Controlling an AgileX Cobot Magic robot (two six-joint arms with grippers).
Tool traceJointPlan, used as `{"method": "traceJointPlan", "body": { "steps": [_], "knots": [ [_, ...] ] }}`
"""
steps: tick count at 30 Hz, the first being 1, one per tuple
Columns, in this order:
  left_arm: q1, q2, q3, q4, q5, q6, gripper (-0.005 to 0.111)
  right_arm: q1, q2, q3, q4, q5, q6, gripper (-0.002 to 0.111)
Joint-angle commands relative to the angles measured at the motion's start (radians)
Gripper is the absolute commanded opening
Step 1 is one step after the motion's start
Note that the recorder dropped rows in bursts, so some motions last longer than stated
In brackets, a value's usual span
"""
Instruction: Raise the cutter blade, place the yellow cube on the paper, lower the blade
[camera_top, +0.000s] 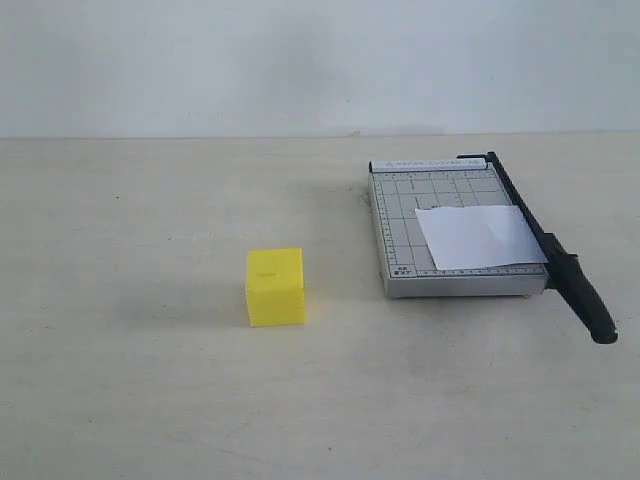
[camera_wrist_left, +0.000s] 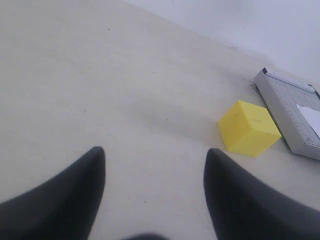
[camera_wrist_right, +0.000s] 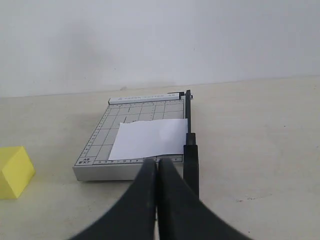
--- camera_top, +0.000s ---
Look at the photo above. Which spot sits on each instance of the yellow cube block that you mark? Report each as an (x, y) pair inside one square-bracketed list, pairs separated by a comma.
[(275, 288)]

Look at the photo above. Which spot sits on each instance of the white paper sheet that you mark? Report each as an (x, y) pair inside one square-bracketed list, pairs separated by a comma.
[(475, 237)]

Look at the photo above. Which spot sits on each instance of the black cutter blade arm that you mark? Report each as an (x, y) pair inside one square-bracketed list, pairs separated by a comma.
[(565, 272)]

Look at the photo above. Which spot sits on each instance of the grey paper cutter base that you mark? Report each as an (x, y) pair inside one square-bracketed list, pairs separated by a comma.
[(398, 188)]

